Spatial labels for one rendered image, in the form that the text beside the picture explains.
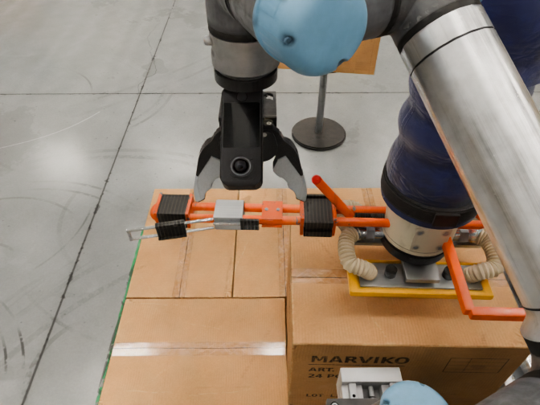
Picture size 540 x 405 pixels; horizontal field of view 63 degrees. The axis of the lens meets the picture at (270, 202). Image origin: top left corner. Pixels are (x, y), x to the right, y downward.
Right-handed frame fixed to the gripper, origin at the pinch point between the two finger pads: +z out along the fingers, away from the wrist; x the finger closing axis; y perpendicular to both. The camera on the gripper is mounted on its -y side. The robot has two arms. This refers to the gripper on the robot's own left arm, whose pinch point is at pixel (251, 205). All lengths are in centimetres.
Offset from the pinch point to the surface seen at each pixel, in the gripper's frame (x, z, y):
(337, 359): -20, 66, 8
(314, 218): -13.4, 32.3, 27.3
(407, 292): -35, 45, 15
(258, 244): 2, 98, 73
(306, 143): -30, 149, 209
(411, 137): -29.6, 6.5, 24.2
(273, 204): -3.8, 32.6, 32.4
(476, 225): -51, 33, 26
